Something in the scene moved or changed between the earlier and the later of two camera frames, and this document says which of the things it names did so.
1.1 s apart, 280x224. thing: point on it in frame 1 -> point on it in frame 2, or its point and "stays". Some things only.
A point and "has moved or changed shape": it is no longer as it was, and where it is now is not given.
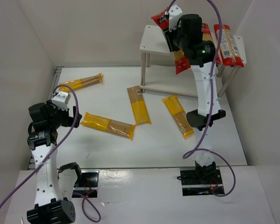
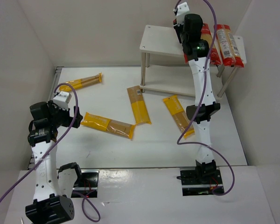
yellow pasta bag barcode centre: [138, 106] stays
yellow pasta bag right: [178, 112] stays
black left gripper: [72, 115] stays
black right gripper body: [169, 40] -> [177, 29]
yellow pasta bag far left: [81, 82] stays
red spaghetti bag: [181, 63] has moved or changed shape
